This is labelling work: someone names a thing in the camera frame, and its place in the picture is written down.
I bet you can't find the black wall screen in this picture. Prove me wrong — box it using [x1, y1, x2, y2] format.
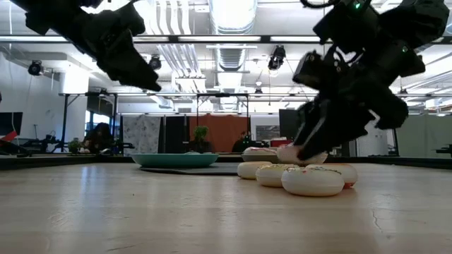
[0, 111, 24, 137]

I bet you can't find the black monitor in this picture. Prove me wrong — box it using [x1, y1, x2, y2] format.
[278, 108, 305, 142]

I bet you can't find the black partition panel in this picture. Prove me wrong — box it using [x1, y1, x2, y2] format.
[157, 115, 191, 154]

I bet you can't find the black cable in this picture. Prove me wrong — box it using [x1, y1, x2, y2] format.
[299, 0, 335, 9]

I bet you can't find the small white chocolate-drizzled donut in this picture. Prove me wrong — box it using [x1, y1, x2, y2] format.
[280, 167, 345, 198]

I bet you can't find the green potted plant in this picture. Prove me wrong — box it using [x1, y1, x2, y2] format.
[190, 125, 215, 154]

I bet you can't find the beige plate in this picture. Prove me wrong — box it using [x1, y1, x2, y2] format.
[241, 153, 280, 164]

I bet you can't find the small yellow iced donut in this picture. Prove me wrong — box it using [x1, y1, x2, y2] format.
[255, 164, 301, 188]

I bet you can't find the small green plant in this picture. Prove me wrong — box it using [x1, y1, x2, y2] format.
[67, 138, 84, 154]

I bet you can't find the teal plate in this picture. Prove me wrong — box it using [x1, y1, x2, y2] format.
[130, 152, 220, 169]

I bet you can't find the white pillar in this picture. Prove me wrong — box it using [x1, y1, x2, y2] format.
[354, 116, 389, 157]

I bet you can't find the orange partition panel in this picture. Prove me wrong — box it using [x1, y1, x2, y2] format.
[188, 114, 251, 153]

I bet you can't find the large pink iced donut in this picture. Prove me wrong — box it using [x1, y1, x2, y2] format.
[242, 146, 283, 156]

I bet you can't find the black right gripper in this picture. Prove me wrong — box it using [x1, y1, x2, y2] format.
[292, 42, 427, 160]

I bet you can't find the small pink iced donut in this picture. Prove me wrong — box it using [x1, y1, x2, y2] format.
[276, 143, 328, 166]

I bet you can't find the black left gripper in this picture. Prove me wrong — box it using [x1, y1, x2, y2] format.
[52, 1, 162, 92]

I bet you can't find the grey-green partition panel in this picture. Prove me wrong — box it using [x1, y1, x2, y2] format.
[394, 113, 452, 159]

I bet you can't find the black desk equipment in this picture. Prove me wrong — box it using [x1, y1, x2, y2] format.
[435, 143, 452, 158]
[19, 133, 63, 155]

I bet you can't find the grey patterned partition panel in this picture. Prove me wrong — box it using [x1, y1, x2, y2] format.
[121, 114, 162, 156]

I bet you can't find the red box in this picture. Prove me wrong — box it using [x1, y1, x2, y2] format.
[269, 138, 293, 148]

